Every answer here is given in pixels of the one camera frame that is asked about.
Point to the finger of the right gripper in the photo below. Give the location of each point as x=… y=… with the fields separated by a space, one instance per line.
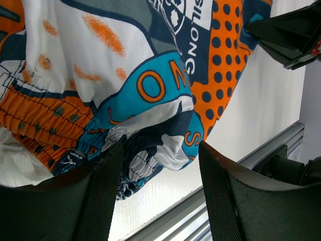
x=297 y=30
x=293 y=53

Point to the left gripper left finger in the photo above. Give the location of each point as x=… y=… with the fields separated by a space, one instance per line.
x=77 y=205

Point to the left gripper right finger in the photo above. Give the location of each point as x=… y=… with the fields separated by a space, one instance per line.
x=245 y=205

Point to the blue orange patterned shorts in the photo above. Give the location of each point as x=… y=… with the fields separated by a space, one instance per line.
x=78 y=77

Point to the aluminium mounting rail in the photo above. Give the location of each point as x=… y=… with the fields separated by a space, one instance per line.
x=190 y=220

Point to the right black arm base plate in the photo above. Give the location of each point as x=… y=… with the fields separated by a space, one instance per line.
x=279 y=167

